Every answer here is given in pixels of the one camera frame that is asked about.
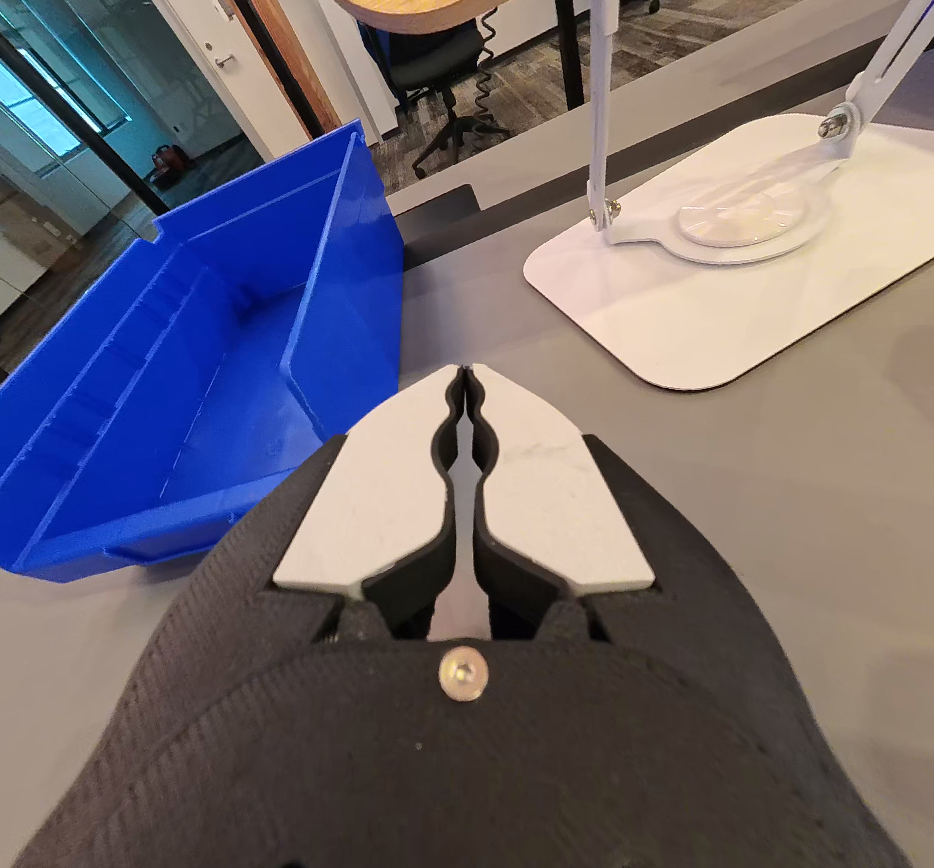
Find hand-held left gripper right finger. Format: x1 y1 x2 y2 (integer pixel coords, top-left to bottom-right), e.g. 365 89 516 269
466 363 656 643

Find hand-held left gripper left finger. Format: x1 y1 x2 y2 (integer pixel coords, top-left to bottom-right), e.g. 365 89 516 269
271 364 468 641

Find white door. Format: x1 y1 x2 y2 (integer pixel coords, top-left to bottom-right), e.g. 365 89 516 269
109 0 322 163

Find red fire extinguishers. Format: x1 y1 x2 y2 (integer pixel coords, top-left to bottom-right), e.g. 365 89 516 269
148 143 195 187

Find black coiled cable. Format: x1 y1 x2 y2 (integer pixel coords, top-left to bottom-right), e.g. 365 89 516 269
470 7 508 143

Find blue plastic bin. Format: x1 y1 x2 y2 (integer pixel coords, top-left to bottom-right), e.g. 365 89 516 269
0 118 407 583

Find black desk cable flap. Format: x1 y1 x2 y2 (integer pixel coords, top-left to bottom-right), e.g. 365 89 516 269
400 183 483 272

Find white desk lamp stand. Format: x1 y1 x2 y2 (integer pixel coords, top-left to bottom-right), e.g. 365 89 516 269
522 0 934 393

